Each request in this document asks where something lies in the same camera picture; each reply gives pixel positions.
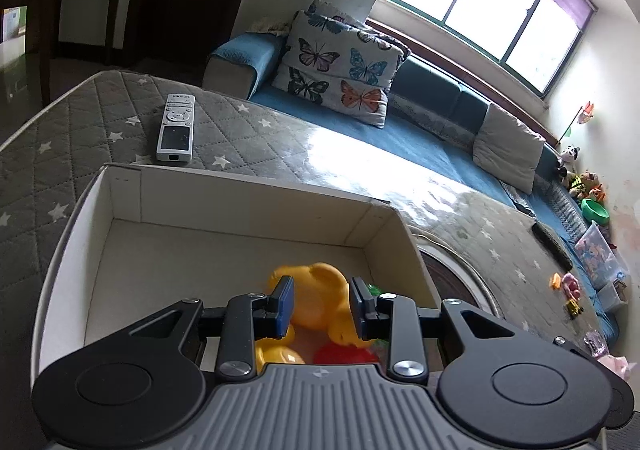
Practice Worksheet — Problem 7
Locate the grey sofa cushion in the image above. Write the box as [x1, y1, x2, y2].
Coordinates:
[471, 102, 547, 194]

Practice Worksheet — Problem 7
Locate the pile of plush toys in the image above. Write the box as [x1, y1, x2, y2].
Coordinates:
[567, 171, 607, 202]

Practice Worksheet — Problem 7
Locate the green plastic bowl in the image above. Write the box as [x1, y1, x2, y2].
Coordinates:
[580, 199, 611, 224]

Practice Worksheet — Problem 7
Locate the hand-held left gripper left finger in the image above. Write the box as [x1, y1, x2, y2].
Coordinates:
[127, 276, 296, 383]

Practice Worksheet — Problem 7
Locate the grey cardboard box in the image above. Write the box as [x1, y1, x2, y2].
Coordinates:
[37, 161, 443, 391]

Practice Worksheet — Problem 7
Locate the pink soft toy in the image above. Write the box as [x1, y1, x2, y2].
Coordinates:
[596, 354, 632, 381]

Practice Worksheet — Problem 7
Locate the black and white cow plush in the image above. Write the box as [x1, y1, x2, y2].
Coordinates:
[556, 145, 579, 177]

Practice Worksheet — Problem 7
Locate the silver remote control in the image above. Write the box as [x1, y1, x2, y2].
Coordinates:
[155, 93, 196, 162]

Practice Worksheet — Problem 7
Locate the purple glass trinket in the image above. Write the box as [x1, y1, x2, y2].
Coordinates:
[584, 330, 607, 357]

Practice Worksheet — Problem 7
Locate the red heart toy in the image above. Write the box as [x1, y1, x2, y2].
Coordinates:
[312, 342, 380, 367]

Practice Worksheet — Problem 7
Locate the clear plastic storage box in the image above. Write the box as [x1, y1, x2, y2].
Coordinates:
[574, 220, 629, 289]

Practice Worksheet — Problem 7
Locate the orange plastic toy animal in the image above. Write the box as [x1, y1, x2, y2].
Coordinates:
[267, 261, 373, 350]

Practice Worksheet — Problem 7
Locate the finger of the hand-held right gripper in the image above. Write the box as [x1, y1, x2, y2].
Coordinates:
[551, 337, 603, 368]

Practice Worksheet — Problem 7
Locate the black remote control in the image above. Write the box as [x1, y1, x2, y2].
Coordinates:
[531, 222, 574, 272]

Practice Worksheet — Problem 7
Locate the large butterfly print pillow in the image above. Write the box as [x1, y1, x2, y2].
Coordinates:
[271, 10, 407, 130]

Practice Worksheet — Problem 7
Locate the small butterfly print pillow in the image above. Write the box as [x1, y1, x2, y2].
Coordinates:
[304, 0, 373, 31]

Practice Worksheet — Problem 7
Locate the pink toy car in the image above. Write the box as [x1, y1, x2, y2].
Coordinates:
[561, 273, 582, 302]

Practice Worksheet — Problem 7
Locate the paper pinwheel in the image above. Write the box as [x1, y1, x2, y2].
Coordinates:
[559, 101, 597, 142]

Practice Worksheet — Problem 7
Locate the grey star quilted table cover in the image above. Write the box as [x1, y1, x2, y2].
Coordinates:
[0, 69, 623, 381]

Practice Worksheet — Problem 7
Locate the blue sofa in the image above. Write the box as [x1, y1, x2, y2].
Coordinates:
[201, 30, 623, 348]

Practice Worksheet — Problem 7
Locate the yellow plush duck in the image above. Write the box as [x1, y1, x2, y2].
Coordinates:
[254, 337, 307, 373]

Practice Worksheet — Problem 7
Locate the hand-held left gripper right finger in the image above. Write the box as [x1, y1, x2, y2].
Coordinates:
[349, 276, 516, 383]

